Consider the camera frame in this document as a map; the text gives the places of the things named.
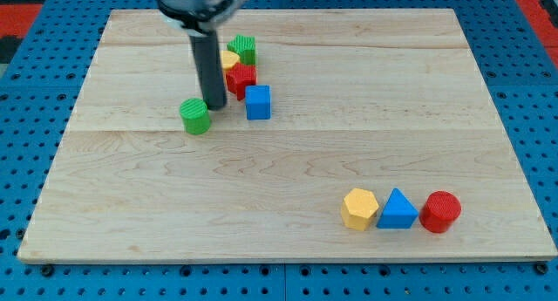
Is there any green cylinder block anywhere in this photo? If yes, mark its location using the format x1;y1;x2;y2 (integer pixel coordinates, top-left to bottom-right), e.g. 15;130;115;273
179;98;211;135

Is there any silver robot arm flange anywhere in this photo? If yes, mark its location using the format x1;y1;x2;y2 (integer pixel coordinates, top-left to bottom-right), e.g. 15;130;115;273
156;0;248;37

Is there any yellow hexagon block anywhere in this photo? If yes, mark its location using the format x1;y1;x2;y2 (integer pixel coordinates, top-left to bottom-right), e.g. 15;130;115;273
340;188;379;231

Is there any blue cube block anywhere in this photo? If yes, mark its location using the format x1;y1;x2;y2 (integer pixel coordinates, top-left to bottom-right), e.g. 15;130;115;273
245;85;271;120

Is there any red star block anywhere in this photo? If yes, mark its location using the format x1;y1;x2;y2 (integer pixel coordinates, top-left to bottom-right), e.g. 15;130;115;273
225;63;257;100

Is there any yellow heart block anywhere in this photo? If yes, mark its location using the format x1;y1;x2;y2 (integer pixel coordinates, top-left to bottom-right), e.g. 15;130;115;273
220;51;241;72

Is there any green star block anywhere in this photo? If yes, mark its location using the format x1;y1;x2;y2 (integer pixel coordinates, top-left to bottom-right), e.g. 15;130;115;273
227;34;257;65

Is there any light wooden board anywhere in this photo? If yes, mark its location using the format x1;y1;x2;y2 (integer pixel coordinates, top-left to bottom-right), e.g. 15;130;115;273
17;9;557;264

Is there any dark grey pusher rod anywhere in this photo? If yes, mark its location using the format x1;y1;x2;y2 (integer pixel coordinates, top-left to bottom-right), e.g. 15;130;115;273
188;31;227;111

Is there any blue triangle block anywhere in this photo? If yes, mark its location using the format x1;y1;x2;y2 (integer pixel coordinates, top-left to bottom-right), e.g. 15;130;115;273
376;188;419;229

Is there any red cylinder block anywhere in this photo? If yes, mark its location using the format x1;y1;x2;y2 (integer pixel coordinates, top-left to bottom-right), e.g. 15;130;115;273
418;191;462;233

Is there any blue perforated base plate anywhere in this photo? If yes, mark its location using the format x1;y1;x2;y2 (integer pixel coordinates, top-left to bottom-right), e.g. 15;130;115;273
1;0;557;300

